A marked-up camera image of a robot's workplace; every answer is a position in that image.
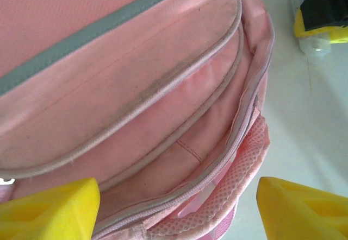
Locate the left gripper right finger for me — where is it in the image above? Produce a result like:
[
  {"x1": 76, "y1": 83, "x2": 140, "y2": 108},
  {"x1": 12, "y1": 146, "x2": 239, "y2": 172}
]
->
[{"x1": 257, "y1": 176, "x2": 348, "y2": 240}]

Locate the small clear plastic box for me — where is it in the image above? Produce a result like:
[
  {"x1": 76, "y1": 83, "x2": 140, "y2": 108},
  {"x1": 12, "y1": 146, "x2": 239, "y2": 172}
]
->
[{"x1": 297, "y1": 33, "x2": 333, "y2": 59}]

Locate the pink student backpack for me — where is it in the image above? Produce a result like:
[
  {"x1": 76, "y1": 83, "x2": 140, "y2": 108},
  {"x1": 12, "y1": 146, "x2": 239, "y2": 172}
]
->
[{"x1": 0, "y1": 0, "x2": 275, "y2": 240}]

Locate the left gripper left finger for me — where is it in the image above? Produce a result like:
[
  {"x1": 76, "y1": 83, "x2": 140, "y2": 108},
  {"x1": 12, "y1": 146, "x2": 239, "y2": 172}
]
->
[{"x1": 0, "y1": 177, "x2": 101, "y2": 240}]

